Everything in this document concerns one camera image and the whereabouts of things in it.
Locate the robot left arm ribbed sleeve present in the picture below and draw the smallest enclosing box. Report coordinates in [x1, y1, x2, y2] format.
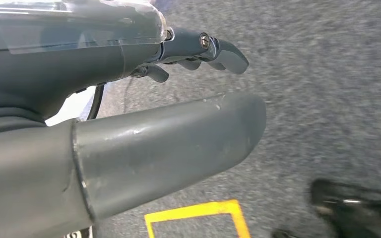
[0, 107, 48, 137]

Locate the yellow floor tape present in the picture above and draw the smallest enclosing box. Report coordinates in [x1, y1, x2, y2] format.
[144, 199, 252, 238]

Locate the black robot left foot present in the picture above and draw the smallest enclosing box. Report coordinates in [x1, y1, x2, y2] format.
[309, 178, 381, 238]

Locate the black left hand cable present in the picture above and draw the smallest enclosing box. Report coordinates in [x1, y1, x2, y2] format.
[86, 83, 106, 120]

